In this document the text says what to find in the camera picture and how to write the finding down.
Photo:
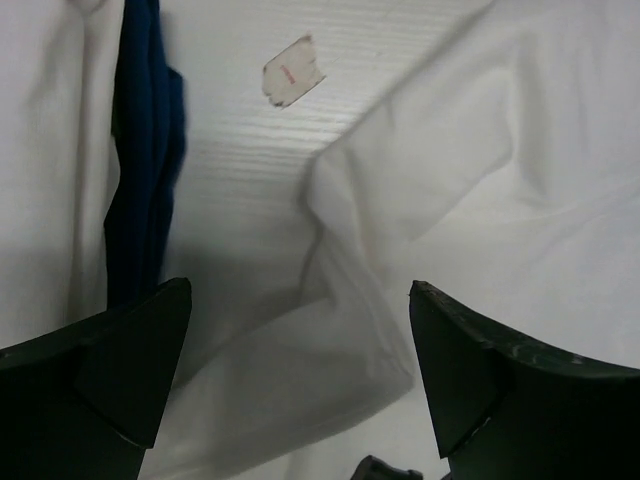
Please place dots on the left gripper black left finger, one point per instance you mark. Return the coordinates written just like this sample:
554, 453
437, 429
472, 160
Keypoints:
86, 401

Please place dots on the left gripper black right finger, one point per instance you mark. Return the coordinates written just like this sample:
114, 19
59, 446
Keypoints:
505, 405

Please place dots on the torn paper sticker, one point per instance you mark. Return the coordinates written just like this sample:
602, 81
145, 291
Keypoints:
292, 73

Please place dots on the white robot print t shirt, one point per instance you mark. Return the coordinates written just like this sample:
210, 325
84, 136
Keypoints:
490, 148

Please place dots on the folded white t shirt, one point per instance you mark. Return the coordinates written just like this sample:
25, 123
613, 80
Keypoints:
58, 166

